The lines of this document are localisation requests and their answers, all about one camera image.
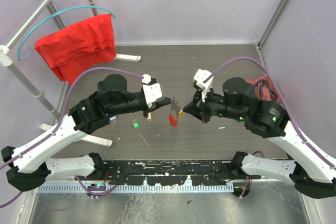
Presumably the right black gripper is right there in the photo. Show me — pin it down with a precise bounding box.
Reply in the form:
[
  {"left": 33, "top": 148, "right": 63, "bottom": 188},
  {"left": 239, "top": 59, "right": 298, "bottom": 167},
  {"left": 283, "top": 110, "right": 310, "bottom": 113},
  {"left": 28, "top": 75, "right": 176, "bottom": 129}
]
[{"left": 183, "top": 84, "right": 247, "bottom": 123}]

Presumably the metal key holder red handle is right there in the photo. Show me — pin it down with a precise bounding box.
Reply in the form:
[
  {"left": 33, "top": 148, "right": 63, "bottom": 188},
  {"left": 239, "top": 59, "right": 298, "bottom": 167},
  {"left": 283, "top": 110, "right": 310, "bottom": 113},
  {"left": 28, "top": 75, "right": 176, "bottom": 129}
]
[{"left": 169, "top": 98, "right": 182, "bottom": 127}]

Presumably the yellow tag key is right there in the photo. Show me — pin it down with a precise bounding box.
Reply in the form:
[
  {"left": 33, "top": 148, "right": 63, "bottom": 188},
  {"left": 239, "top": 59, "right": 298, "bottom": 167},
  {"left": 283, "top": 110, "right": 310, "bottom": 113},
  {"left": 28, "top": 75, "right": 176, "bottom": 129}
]
[
  {"left": 146, "top": 113, "right": 152, "bottom": 121},
  {"left": 178, "top": 110, "right": 184, "bottom": 118}
]

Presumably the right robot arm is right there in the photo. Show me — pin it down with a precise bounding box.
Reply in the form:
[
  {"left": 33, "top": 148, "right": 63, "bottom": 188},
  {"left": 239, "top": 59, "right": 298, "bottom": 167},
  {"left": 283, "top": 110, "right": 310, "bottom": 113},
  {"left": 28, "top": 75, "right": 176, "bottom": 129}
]
[{"left": 183, "top": 74, "right": 335, "bottom": 199}]

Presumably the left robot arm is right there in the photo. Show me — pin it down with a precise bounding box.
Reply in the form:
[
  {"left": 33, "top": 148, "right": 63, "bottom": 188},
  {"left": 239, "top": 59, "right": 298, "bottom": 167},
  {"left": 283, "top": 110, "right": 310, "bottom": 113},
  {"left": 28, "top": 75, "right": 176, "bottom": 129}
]
[{"left": 1, "top": 74, "right": 172, "bottom": 191}]

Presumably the green tag key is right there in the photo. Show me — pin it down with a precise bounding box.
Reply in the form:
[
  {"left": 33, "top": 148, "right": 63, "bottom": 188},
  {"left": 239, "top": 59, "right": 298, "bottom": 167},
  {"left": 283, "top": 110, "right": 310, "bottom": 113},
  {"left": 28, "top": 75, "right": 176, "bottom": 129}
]
[{"left": 131, "top": 119, "right": 139, "bottom": 129}]

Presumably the blue tag key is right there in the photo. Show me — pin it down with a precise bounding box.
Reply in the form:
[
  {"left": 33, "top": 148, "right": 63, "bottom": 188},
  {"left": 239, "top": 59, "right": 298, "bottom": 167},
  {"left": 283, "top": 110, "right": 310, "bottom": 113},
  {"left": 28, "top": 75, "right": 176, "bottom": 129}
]
[{"left": 109, "top": 115, "right": 118, "bottom": 122}]

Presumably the reddish shirt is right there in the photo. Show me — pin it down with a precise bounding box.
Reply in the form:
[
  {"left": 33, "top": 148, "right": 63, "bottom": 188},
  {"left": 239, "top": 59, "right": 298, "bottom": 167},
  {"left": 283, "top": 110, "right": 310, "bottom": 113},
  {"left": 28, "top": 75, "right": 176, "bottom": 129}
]
[{"left": 245, "top": 76, "right": 281, "bottom": 104}]

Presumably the red cloth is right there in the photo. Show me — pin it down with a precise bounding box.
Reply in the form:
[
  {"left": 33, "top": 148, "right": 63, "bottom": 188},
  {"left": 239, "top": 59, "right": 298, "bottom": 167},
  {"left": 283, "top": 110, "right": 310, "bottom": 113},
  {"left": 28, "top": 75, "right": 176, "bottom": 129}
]
[{"left": 34, "top": 14, "right": 116, "bottom": 84}]

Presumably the teal clothes hanger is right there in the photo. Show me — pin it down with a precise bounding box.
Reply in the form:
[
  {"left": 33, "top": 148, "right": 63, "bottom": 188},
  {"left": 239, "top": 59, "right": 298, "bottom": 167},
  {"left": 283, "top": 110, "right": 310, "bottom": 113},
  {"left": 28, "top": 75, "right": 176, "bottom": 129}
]
[{"left": 16, "top": 5, "right": 116, "bottom": 61}]

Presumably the white clothes rack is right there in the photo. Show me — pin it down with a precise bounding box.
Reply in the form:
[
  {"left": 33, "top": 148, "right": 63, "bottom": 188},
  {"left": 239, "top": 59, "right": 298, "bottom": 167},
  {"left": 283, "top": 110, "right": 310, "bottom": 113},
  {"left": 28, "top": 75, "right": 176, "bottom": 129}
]
[{"left": 0, "top": 0, "right": 142, "bottom": 147}]

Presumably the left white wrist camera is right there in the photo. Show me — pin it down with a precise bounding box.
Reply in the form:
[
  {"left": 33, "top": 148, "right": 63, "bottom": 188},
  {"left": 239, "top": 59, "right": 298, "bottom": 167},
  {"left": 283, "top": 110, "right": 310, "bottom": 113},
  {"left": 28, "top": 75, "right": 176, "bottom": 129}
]
[{"left": 141, "top": 74, "right": 164, "bottom": 109}]

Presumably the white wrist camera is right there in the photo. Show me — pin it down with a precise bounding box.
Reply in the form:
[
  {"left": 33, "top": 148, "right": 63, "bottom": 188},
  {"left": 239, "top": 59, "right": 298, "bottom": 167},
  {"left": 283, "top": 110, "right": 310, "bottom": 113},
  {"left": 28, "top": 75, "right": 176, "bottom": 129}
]
[
  {"left": 141, "top": 74, "right": 164, "bottom": 109},
  {"left": 193, "top": 69, "right": 214, "bottom": 102}
]

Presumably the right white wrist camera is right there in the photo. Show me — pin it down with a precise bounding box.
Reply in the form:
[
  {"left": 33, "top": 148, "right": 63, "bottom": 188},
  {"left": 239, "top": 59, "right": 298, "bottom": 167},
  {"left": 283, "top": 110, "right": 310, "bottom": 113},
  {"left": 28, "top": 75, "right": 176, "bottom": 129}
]
[{"left": 193, "top": 69, "right": 214, "bottom": 102}]

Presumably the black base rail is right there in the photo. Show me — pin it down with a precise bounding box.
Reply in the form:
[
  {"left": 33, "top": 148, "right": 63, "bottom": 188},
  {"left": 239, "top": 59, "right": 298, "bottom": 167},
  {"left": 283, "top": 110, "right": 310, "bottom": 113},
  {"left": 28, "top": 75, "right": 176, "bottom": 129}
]
[{"left": 79, "top": 159, "right": 246, "bottom": 186}]

